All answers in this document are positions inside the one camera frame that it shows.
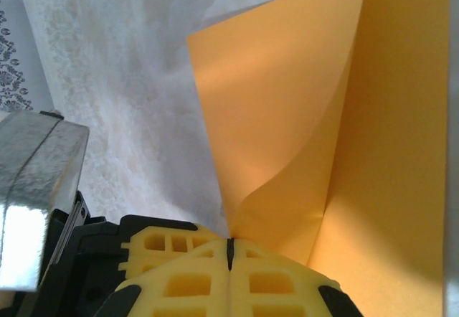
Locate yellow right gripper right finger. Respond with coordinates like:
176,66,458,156
229,238,363,317

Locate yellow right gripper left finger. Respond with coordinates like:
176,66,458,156
103,238,231,317

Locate orange cloth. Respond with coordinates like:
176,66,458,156
186,0,452,285

